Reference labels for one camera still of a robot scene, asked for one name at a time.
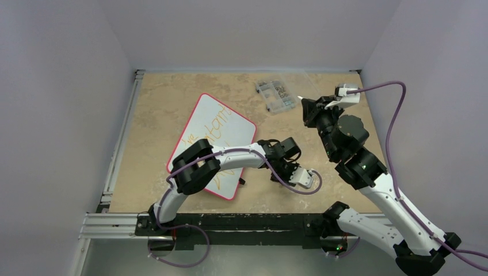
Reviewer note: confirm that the aluminium frame rail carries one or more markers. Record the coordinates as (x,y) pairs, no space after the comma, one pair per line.
(115,225)

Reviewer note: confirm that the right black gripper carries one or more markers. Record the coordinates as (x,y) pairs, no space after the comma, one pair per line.
(312,110)

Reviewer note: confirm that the pink framed whiteboard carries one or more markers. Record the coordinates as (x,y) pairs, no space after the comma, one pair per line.
(211,119)

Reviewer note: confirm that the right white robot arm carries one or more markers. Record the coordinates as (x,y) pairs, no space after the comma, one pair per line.
(417,245)

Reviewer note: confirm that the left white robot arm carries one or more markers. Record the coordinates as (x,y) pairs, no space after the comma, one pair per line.
(196,166)

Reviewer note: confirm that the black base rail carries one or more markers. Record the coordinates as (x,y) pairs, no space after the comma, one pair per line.
(307,230)

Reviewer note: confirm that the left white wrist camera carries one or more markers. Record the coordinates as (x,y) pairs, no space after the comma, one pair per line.
(301,177)

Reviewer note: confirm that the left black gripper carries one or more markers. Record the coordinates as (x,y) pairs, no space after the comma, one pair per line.
(293,167)

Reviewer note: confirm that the clear screw organizer box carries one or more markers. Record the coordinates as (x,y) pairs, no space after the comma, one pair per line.
(277,96)

